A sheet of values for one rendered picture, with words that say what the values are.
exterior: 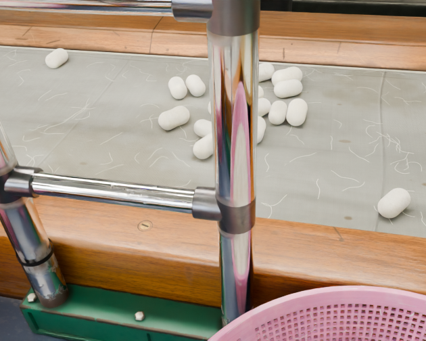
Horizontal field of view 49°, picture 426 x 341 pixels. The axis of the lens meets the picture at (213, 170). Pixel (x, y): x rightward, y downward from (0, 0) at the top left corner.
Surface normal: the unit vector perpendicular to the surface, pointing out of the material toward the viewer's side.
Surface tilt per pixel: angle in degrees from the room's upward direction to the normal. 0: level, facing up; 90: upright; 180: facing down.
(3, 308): 0
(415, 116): 0
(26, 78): 0
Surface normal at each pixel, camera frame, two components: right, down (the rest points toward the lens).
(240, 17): 0.25, 0.61
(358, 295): -0.04, 0.42
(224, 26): -0.36, 0.61
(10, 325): -0.04, -0.77
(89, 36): -0.18, -0.09
